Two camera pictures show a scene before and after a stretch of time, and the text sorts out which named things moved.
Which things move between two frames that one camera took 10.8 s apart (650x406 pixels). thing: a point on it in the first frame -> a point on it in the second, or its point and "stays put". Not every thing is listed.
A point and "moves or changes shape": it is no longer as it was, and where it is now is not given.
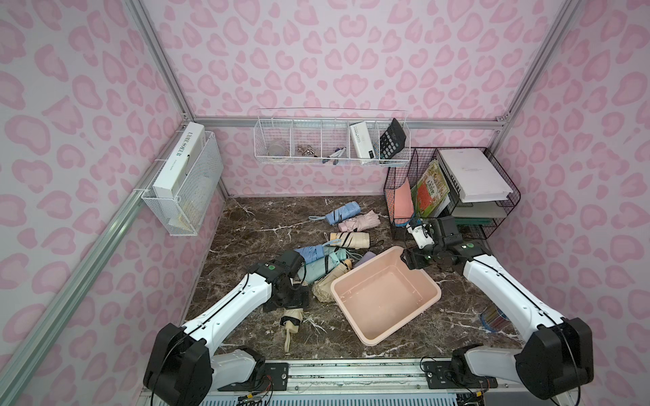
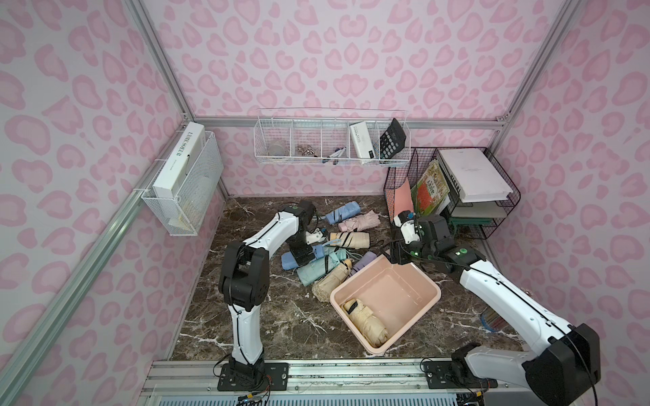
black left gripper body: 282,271 -> 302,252
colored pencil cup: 493,320 stays put
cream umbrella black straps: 350,239 stays put
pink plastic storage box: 382,294 moves or changes shape
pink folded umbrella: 367,221 stays put
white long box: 175,168 stays put
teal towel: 311,271 stays put
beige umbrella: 291,320 -> 367,321
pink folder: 403,204 stays put
